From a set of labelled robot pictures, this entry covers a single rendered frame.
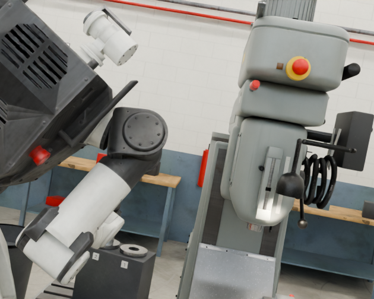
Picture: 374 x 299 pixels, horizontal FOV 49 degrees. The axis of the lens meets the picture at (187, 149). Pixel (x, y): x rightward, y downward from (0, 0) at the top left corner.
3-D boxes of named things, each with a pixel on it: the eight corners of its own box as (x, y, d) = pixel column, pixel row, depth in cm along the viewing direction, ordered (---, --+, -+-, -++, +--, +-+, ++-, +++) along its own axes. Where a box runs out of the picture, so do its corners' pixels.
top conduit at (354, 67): (359, 76, 108) (362, 63, 108) (343, 74, 108) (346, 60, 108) (317, 92, 153) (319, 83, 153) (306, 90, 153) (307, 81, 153)
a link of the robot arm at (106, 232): (116, 235, 112) (94, 256, 99) (90, 214, 112) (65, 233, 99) (129, 218, 110) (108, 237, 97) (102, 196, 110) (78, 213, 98)
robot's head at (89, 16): (111, 41, 87) (133, 26, 92) (82, 13, 87) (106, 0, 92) (103, 59, 92) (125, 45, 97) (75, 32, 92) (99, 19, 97)
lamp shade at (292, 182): (282, 196, 107) (287, 172, 107) (271, 190, 114) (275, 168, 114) (307, 199, 109) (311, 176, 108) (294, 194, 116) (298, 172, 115)
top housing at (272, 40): (345, 89, 106) (358, 26, 105) (244, 72, 107) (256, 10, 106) (305, 101, 152) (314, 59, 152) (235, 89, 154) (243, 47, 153)
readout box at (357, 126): (367, 172, 147) (379, 114, 146) (341, 168, 148) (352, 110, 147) (348, 167, 167) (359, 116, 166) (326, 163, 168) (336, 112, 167)
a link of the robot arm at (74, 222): (59, 286, 74) (138, 191, 81) (4, 241, 75) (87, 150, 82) (67, 286, 85) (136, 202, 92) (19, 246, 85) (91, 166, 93)
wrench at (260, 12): (269, 5, 100) (270, 2, 100) (253, 3, 101) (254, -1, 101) (263, 30, 124) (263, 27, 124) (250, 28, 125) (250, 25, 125)
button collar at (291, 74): (308, 82, 104) (313, 58, 104) (284, 78, 105) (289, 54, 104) (306, 82, 106) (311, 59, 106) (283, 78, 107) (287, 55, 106)
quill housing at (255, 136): (294, 234, 121) (315, 126, 119) (224, 220, 122) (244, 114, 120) (283, 219, 140) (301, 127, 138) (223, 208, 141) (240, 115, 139)
